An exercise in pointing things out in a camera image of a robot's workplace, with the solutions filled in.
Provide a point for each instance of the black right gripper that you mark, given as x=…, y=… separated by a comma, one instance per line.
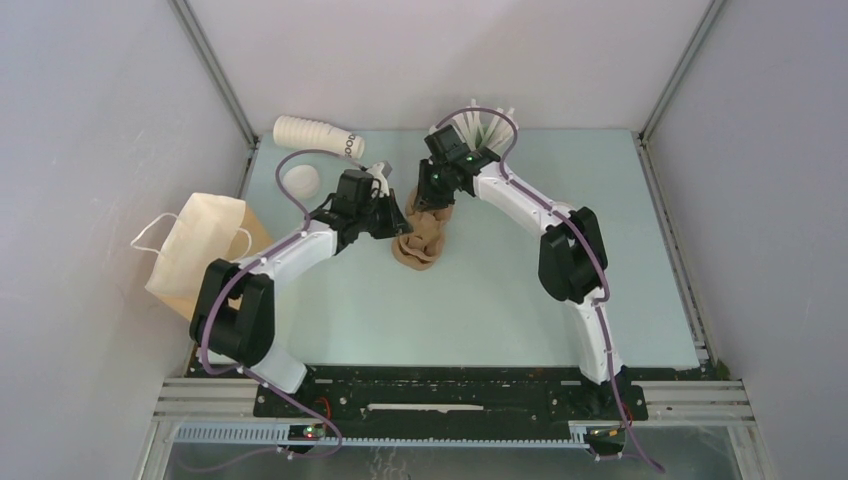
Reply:
x=428, y=198

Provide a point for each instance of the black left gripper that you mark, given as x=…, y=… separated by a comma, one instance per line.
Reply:
x=396, y=224

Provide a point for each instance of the stack of white paper cups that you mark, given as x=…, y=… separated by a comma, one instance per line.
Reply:
x=300, y=133

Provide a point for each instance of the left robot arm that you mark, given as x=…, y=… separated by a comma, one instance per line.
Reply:
x=235, y=315

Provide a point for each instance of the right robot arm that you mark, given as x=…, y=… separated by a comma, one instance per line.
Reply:
x=572, y=257

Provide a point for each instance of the bundle of white wrapped straws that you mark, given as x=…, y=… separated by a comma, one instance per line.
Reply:
x=470, y=124

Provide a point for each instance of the green straw holder cup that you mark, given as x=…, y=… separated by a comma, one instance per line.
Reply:
x=496, y=138

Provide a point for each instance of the brown paper bag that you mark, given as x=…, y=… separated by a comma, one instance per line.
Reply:
x=208, y=227

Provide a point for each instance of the aluminium frame post left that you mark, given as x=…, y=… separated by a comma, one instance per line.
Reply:
x=190, y=23

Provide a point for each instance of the aluminium frame post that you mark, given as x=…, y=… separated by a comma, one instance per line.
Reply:
x=703, y=29
x=190, y=23

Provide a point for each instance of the aluminium frame post right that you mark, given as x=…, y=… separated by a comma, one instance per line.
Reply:
x=703, y=29

